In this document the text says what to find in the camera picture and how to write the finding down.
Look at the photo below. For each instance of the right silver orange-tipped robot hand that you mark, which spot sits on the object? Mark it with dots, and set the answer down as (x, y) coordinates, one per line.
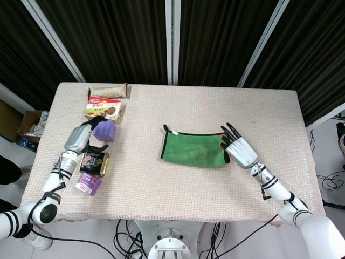
(242, 152)

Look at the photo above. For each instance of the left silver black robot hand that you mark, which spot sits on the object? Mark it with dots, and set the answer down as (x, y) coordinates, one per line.
(78, 139)

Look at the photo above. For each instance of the grey and green cloth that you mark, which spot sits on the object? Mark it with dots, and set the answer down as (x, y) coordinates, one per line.
(194, 149)

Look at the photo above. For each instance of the white silver robot base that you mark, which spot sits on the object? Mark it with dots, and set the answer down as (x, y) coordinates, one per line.
(169, 242)

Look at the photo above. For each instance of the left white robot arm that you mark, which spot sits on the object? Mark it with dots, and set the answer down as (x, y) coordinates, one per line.
(51, 183)

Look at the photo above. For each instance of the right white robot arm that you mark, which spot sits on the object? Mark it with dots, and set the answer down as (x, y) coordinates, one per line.
(302, 215)

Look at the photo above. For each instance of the black snack packet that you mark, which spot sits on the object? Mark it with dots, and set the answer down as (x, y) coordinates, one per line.
(95, 162)

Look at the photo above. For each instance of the purple foam cube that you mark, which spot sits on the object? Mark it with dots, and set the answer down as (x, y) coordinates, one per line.
(106, 132)

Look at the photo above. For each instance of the red green biscuit box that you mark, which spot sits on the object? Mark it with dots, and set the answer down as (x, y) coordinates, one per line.
(105, 109)

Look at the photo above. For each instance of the purple white packet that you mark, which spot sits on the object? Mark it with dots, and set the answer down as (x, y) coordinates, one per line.
(88, 184)

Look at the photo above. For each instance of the blue packet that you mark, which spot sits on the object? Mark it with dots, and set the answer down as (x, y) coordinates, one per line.
(28, 144)

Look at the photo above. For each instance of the open cardboard box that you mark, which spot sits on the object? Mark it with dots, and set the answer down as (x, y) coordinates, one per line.
(28, 121)

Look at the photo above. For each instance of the brown snack bar wrapper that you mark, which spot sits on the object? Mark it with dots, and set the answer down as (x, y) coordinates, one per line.
(107, 91)

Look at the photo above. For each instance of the closed brown cardboard box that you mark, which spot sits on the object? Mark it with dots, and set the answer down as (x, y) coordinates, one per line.
(9, 121)

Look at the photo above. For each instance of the dark person leg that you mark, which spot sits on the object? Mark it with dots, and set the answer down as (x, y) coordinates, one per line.
(8, 170)

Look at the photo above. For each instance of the pinkish white woven tablecloth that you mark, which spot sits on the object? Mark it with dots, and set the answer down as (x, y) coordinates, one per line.
(175, 194)

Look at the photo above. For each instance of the black pleated curtain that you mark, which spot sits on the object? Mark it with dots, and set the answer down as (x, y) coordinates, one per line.
(113, 40)
(310, 54)
(221, 40)
(21, 48)

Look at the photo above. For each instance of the white aluminium frame post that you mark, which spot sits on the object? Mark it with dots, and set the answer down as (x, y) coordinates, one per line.
(12, 97)
(172, 40)
(54, 40)
(261, 43)
(327, 114)

